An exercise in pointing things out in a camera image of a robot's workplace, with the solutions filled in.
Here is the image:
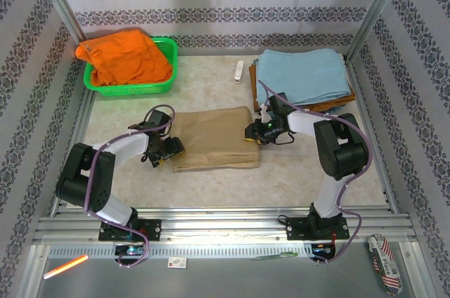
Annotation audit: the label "green plastic basket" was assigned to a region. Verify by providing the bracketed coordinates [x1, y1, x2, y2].
[82, 36, 179, 96]

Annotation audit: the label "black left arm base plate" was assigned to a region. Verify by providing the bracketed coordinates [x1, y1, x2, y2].
[98, 219, 162, 242]

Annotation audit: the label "small white card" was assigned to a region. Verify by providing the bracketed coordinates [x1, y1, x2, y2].
[167, 257, 188, 270]

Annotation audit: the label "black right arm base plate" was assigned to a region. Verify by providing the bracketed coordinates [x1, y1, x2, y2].
[286, 216, 349, 242]

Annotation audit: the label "aluminium extrusion frame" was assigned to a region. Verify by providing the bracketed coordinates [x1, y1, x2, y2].
[13, 0, 437, 298]

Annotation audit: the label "green pen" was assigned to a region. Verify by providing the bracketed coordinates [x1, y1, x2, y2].
[250, 251, 300, 261]

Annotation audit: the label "slotted grey cable duct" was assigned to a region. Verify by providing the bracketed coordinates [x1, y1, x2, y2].
[47, 243, 314, 260]

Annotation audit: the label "white plastic clip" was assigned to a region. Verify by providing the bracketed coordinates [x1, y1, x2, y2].
[233, 60, 245, 84]

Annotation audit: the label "flag print rolled package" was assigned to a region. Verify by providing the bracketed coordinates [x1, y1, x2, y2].
[367, 233, 405, 295]

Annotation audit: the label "orange cloth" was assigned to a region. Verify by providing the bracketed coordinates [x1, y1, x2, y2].
[75, 30, 174, 87]

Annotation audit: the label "orange red stick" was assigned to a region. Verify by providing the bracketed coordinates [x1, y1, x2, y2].
[43, 254, 89, 280]

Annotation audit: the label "controller board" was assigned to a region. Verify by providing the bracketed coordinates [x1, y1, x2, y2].
[312, 243, 335, 256]
[117, 245, 145, 257]

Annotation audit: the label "beige trousers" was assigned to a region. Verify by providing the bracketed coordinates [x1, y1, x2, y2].
[168, 105, 262, 174]

